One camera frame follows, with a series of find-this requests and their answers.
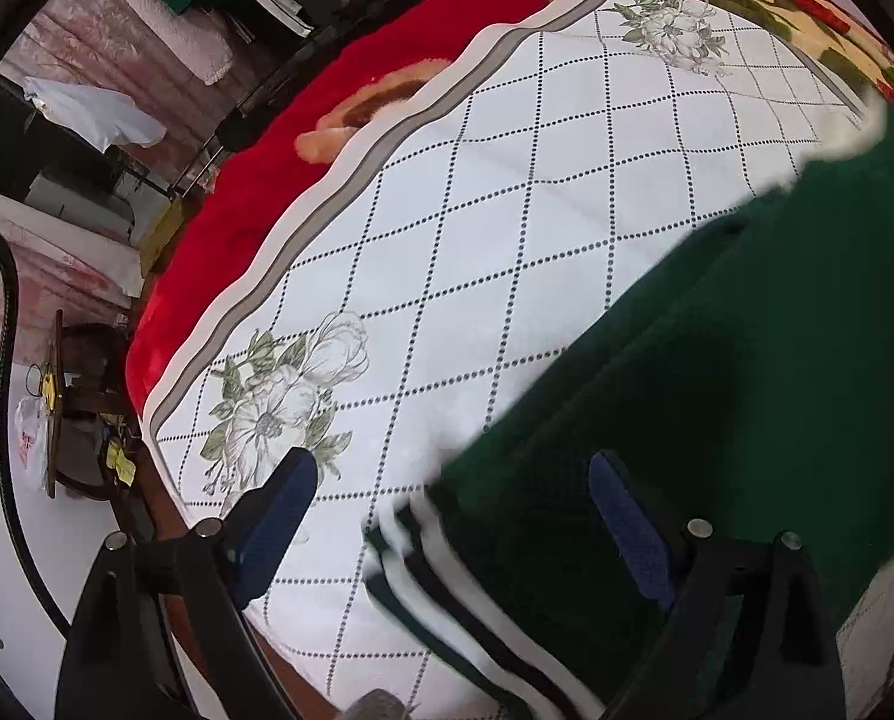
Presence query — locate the white plastic bag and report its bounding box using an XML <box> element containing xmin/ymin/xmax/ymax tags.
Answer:
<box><xmin>16</xmin><ymin>394</ymin><xmax>50</xmax><ymax>490</ymax></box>

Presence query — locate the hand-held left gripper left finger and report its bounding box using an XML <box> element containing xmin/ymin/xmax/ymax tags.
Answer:
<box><xmin>55</xmin><ymin>448</ymin><xmax>320</xmax><ymax>720</ymax></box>

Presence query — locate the red floral blanket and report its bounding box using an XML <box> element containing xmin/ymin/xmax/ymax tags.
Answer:
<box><xmin>126</xmin><ymin>0</ymin><xmax>894</xmax><ymax>421</ymax></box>

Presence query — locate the white box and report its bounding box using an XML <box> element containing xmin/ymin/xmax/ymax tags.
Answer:
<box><xmin>27</xmin><ymin>171</ymin><xmax>139</xmax><ymax>242</ymax></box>

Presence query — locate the green and white varsity jacket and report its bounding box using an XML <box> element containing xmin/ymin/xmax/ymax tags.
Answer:
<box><xmin>363</xmin><ymin>90</ymin><xmax>894</xmax><ymax>720</ymax></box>

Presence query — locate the pink patterned curtain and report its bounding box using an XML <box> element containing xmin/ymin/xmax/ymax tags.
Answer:
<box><xmin>0</xmin><ymin>0</ymin><xmax>234</xmax><ymax>136</ymax></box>

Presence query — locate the white diamond-pattern floral mat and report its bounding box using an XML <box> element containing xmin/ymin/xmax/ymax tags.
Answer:
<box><xmin>141</xmin><ymin>0</ymin><xmax>894</xmax><ymax>720</ymax></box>

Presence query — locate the white cloth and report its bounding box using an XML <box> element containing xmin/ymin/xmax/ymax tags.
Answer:
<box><xmin>23</xmin><ymin>76</ymin><xmax>167</xmax><ymax>152</ymax></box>

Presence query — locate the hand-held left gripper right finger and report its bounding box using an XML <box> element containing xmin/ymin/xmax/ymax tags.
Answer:
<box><xmin>588</xmin><ymin>450</ymin><xmax>845</xmax><ymax>720</ymax></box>

